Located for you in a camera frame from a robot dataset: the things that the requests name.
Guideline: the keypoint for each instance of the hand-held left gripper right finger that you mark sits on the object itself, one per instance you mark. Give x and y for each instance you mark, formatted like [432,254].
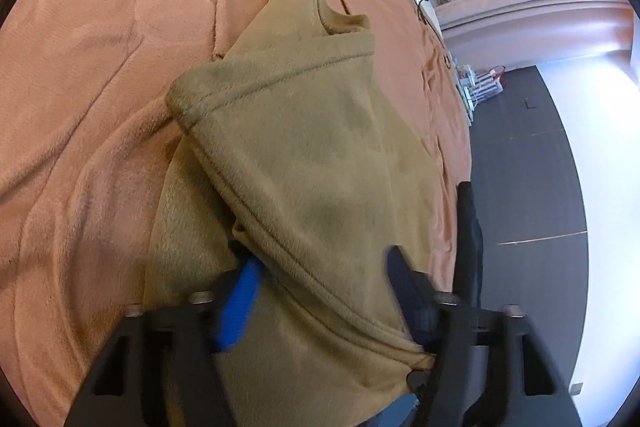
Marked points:
[412,302]

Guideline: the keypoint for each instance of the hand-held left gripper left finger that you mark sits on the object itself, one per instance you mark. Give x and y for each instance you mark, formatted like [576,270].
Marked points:
[240,302]

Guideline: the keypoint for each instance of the brown printed t-shirt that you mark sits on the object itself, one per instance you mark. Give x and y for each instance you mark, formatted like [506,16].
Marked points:
[310,157]

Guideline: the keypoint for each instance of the black folded clothes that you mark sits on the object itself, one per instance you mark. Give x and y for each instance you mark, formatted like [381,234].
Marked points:
[470,237]

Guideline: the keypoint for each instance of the orange-brown fleece blanket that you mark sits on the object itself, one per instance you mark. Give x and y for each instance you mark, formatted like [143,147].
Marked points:
[100,107]

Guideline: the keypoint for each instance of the pink curtain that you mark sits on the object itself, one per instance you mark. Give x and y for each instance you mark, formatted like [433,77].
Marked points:
[540,27]

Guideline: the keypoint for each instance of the white wall socket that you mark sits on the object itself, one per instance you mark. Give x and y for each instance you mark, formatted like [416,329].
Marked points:
[576,387]

